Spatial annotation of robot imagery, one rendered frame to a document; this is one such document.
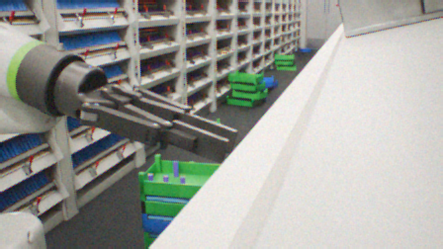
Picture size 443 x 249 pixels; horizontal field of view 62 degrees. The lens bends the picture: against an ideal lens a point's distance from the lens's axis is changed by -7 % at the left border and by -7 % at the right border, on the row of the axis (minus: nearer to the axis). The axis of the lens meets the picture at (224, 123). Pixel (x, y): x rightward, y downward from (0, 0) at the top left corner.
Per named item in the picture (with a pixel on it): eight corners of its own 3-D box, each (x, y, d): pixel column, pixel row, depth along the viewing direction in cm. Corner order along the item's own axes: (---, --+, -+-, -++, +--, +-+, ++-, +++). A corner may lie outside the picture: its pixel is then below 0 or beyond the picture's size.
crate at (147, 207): (141, 213, 143) (139, 194, 140) (158, 190, 162) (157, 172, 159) (221, 221, 138) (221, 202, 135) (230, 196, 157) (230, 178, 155)
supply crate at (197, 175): (139, 194, 140) (137, 174, 138) (157, 172, 159) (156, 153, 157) (221, 202, 135) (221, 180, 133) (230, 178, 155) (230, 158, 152)
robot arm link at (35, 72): (18, 41, 48) (64, 35, 56) (13, 123, 52) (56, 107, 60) (53, 53, 46) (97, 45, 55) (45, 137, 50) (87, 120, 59)
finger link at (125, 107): (106, 86, 50) (98, 88, 49) (175, 118, 46) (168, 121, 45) (102, 115, 52) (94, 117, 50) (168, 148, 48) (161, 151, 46)
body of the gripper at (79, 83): (86, 105, 58) (137, 124, 56) (47, 120, 50) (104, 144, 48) (92, 56, 55) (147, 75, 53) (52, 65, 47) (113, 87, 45)
